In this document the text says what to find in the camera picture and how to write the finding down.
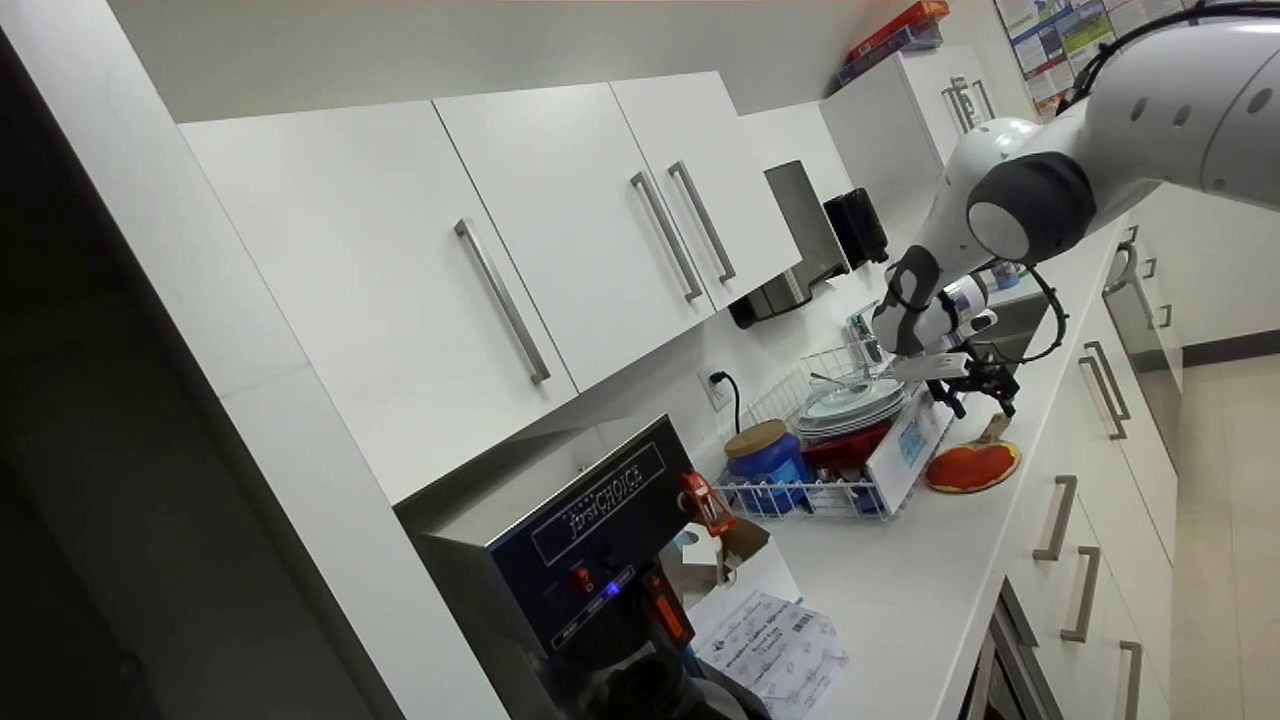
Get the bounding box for black soap dispenser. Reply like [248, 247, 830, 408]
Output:
[819, 185, 892, 272]

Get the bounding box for printed white paper sheet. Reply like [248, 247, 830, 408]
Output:
[689, 582, 850, 720]

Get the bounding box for white wall cabinet door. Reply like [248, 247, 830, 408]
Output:
[606, 67, 802, 316]
[174, 101, 581, 505]
[433, 81, 719, 396]

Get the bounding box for built-in black oven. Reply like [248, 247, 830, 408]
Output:
[954, 575, 1071, 720]

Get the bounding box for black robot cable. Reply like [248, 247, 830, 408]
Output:
[1014, 0, 1280, 369]

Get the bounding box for silver base cabinet handle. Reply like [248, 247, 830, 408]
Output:
[1075, 348, 1125, 445]
[1089, 336, 1135, 428]

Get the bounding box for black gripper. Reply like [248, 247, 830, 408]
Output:
[932, 351, 1028, 420]

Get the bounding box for white drain tray blue label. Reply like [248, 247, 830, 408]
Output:
[865, 392, 958, 519]

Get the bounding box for steel black coffee machine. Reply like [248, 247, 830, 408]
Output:
[392, 411, 774, 720]

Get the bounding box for red table tennis paddle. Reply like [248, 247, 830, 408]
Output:
[922, 408, 1024, 501]

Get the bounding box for white wall outlet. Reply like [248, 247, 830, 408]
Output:
[701, 369, 739, 417]

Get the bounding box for silver wall cabinet handle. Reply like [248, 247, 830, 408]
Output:
[662, 154, 739, 288]
[628, 167, 709, 308]
[448, 217, 556, 392]

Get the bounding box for white tall cabinet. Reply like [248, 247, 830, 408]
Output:
[815, 44, 1006, 255]

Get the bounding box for wall poster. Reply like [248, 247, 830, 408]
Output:
[993, 0, 1204, 120]

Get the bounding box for blue canister cork lid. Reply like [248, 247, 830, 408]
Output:
[719, 417, 815, 519]

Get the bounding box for red box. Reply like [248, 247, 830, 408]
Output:
[834, 0, 954, 70]

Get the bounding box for wire dish rack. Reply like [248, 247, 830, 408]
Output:
[715, 345, 962, 522]

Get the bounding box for black power cable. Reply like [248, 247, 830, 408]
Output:
[719, 377, 753, 438]

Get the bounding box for silver drawer handle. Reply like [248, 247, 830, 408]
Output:
[1030, 471, 1081, 564]
[1117, 636, 1149, 720]
[1058, 545, 1106, 649]

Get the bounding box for red bowl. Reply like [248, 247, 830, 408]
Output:
[795, 420, 892, 480]

